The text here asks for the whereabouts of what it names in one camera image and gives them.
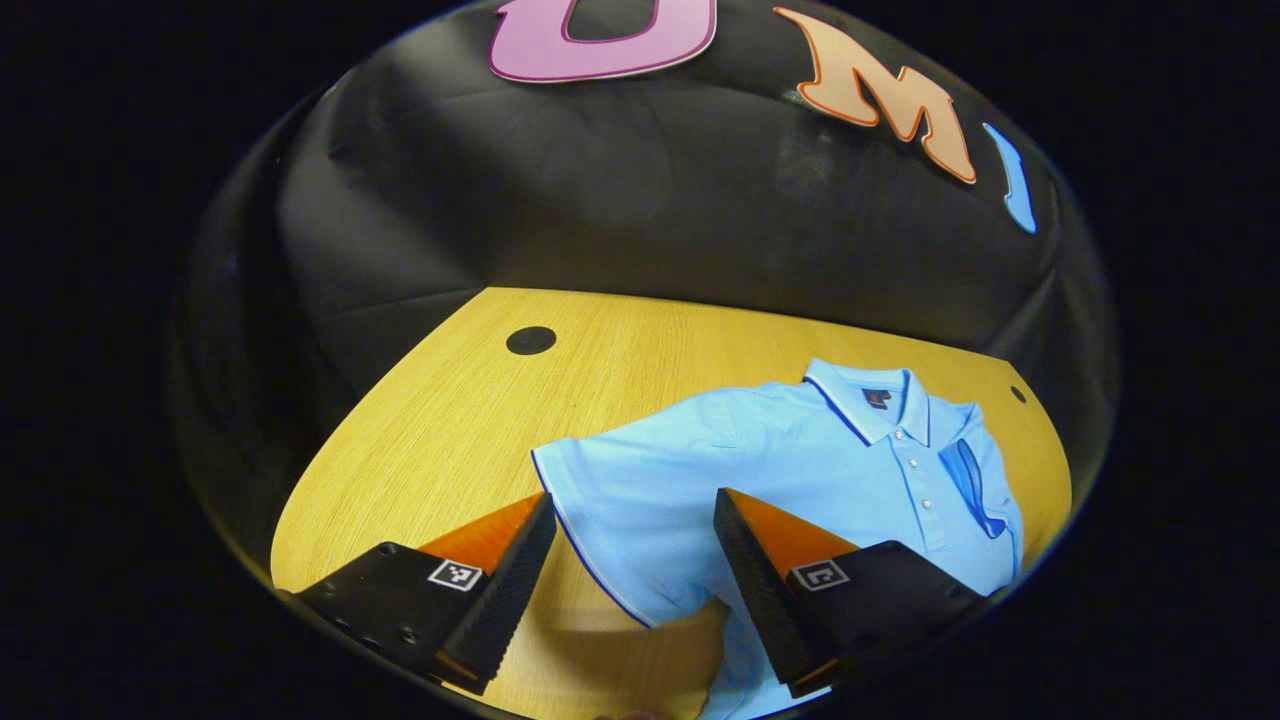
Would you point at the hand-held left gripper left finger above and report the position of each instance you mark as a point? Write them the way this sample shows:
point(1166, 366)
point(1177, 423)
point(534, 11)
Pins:
point(505, 600)

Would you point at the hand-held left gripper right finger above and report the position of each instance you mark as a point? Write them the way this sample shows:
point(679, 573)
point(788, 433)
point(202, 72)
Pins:
point(760, 595)

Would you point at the light blue polo T-shirt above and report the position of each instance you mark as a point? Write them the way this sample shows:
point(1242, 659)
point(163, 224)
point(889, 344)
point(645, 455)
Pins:
point(800, 460)

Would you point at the black backdrop cloth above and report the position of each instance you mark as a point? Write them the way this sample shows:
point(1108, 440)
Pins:
point(620, 200)

